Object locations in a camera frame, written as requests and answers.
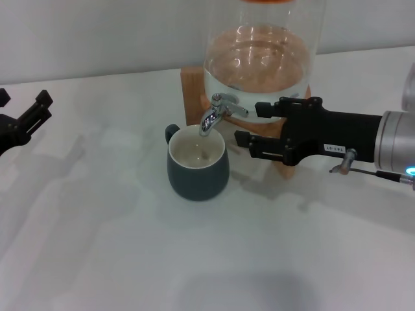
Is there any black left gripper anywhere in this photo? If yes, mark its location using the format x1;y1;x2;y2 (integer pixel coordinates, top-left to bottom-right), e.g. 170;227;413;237
0;87;54;156

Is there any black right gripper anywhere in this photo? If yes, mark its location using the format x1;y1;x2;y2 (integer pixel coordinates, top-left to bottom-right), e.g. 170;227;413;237
233;96;384;167

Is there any thin cable with silver connector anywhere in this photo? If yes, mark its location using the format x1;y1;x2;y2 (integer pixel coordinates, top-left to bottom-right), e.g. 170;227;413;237
350;167;415;192

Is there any dark grey ceramic cup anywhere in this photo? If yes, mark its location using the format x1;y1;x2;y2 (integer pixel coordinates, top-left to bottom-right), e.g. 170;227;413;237
164;123;230;202

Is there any metal elbow cable plug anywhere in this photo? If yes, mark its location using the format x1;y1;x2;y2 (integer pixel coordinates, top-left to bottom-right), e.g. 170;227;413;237
329;148;358;174

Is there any wooden dispenser stand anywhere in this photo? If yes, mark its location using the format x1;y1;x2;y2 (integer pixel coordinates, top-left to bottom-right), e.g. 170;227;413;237
180;66;312;180

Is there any clear glass water dispenser jar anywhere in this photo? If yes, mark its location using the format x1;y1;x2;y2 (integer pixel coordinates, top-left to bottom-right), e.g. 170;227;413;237
203;0;326;126

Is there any chrome metal faucet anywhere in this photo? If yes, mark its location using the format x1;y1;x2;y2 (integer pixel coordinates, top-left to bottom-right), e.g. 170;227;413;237
198;93;250;137

